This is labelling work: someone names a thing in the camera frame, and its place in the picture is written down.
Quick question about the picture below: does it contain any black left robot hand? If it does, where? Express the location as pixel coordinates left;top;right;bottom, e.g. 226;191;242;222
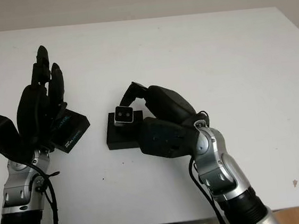
9;43;73;155

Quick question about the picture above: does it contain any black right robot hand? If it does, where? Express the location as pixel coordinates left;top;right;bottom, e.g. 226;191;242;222
117;74;210;137

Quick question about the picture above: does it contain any small silver RealSense camera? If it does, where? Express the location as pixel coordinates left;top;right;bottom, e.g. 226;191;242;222
113;105;136;128

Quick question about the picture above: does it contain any black RealSense box lid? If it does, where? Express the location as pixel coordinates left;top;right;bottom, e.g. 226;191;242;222
49;107;94;155

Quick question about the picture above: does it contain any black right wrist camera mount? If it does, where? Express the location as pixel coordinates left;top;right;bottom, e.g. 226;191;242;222
136;112;202;162

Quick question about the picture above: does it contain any black foam-lined camera box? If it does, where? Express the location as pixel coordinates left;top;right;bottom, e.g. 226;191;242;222
103;109;147;151

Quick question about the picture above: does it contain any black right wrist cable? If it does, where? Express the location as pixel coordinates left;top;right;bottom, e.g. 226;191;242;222
183;109;231;224

